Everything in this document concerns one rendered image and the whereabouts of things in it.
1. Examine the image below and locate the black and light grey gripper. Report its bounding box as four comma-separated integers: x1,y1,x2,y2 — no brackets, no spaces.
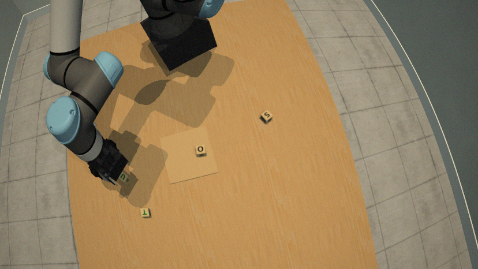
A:
87,136,129,186

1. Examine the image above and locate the tan square mat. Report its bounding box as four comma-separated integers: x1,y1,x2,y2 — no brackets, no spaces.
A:
160,126,218,184

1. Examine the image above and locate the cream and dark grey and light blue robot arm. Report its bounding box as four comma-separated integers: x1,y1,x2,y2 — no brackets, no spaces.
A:
43,0,225,162

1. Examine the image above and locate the beige letter block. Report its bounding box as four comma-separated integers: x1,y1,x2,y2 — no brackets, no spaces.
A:
260,110,273,124
140,208,151,218
195,144,207,157
118,171,130,184

